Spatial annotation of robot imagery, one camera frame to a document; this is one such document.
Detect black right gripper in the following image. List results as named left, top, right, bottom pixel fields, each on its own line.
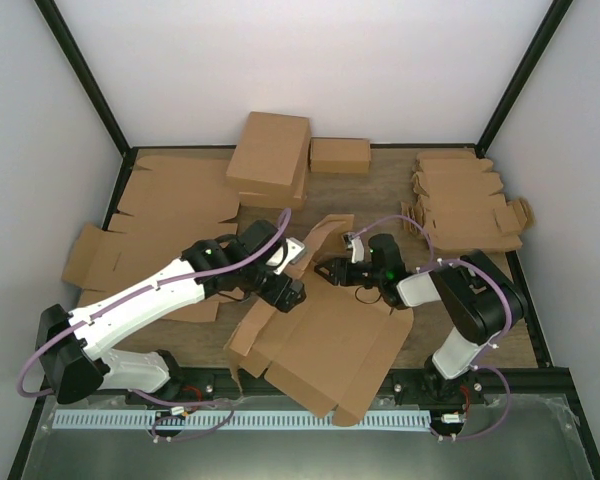
left=315, top=258, right=385, bottom=288

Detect large cardboard box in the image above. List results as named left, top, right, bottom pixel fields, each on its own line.
left=224, top=214, right=414, bottom=427
left=226, top=111, right=311, bottom=197

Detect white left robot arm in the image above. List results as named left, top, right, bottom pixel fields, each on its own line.
left=36, top=220, right=306, bottom=404

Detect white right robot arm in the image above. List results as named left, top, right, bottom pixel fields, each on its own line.
left=314, top=234, right=529, bottom=403

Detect lower folded cardboard box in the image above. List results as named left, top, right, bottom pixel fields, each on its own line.
left=239, top=172, right=308, bottom=210

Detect small folded cardboard box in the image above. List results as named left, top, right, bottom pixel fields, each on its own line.
left=309, top=137, right=371, bottom=174

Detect large folded cardboard box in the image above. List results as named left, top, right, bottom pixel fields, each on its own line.
left=226, top=111, right=311, bottom=197

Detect right stack flat cardboard blanks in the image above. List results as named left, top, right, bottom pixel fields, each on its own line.
left=401, top=150, right=535, bottom=253

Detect stack flat cardboard blanks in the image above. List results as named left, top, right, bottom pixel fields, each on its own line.
left=62, top=156, right=239, bottom=307
left=401, top=150, right=535, bottom=253

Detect left stack flat cardboard blanks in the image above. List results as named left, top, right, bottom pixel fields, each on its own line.
left=62, top=156, right=239, bottom=307

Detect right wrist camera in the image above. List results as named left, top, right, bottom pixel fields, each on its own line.
left=343, top=232, right=365, bottom=263

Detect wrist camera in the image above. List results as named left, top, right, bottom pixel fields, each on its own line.
left=266, top=238, right=306, bottom=275
left=343, top=232, right=365, bottom=263

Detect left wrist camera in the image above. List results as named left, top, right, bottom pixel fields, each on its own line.
left=266, top=238, right=306, bottom=275

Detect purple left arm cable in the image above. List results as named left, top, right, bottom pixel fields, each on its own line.
left=17, top=207, right=294, bottom=446

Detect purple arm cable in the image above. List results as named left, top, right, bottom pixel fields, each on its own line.
left=352, top=214, right=514, bottom=444
left=17, top=207, right=294, bottom=446

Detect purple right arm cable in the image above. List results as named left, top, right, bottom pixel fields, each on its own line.
left=352, top=214, right=514, bottom=444

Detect black frame base rail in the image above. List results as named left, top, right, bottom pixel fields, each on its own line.
left=44, top=367, right=571, bottom=409

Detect white slotted cable duct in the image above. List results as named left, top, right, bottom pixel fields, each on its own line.
left=52, top=409, right=431, bottom=432

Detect right black frame post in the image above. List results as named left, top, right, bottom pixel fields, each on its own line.
left=475, top=0, right=573, bottom=156

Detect black frame post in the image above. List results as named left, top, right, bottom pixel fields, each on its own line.
left=475, top=0, right=573, bottom=156
left=33, top=0, right=131, bottom=154

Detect left black frame post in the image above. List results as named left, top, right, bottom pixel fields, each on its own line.
left=33, top=0, right=131, bottom=154

